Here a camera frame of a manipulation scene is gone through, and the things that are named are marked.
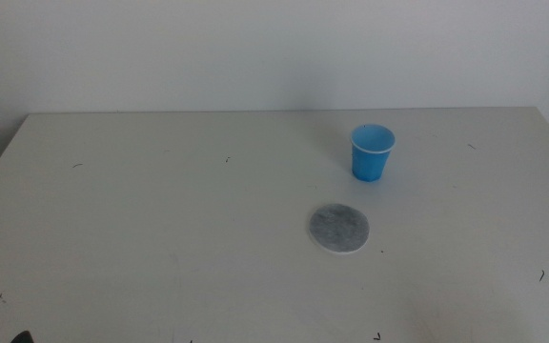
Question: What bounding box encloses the blue plastic cup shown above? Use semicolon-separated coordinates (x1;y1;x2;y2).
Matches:
349;123;397;183

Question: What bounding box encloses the round grey cup mat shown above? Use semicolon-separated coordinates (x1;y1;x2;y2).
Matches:
308;203;371;255

